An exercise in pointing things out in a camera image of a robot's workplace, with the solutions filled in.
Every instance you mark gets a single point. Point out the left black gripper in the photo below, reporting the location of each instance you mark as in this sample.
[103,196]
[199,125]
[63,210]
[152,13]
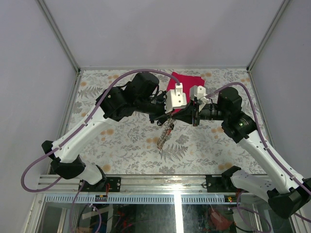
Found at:
[161,114]

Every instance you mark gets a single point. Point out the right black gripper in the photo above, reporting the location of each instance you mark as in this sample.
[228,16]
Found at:
[186,115]

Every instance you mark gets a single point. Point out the round metal key ring disc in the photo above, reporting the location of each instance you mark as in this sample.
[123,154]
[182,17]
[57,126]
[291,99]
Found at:
[168,126]

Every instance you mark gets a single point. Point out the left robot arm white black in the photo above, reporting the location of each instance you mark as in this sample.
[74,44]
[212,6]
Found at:
[134,91]

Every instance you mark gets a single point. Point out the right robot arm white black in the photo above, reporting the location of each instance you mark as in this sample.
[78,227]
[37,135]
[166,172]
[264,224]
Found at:
[287,190]

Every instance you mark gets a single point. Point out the red folded cloth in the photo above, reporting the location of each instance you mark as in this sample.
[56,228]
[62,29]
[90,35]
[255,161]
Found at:
[188,82]

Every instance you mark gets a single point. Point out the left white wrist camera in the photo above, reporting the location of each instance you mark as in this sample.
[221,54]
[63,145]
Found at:
[176,99]

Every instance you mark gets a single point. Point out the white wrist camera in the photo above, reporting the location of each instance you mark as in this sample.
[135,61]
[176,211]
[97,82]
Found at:
[176,99]
[198,93]

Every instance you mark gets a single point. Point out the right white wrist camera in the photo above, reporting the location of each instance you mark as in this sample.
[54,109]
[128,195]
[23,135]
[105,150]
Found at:
[198,93]

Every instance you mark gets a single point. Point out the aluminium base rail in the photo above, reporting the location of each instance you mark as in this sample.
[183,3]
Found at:
[136,184]

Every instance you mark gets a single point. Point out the perforated cable duct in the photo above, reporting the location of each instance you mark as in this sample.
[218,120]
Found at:
[137,199]

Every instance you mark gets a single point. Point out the right aluminium frame post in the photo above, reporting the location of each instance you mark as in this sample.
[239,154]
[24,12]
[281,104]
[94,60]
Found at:
[281,10]

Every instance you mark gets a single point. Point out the aluminium frame post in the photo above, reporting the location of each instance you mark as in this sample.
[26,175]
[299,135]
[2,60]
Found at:
[57,33]
[281,10]

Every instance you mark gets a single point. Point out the left aluminium frame post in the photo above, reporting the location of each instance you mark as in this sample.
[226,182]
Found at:
[57,33]

